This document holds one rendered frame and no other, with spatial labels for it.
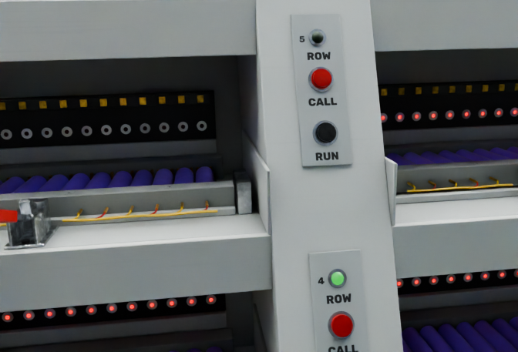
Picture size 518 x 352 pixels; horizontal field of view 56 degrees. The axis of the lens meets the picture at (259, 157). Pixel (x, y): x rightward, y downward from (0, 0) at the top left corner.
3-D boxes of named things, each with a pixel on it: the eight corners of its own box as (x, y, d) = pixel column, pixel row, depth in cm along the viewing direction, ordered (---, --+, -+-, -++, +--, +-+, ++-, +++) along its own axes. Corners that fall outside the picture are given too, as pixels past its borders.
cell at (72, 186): (91, 189, 49) (75, 210, 43) (72, 191, 49) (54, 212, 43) (89, 172, 49) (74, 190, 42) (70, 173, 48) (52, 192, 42)
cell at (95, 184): (112, 189, 49) (100, 209, 43) (93, 189, 49) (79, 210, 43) (110, 171, 49) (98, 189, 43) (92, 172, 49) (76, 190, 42)
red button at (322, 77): (332, 87, 38) (331, 67, 38) (312, 88, 38) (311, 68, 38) (329, 91, 39) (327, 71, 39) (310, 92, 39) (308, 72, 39)
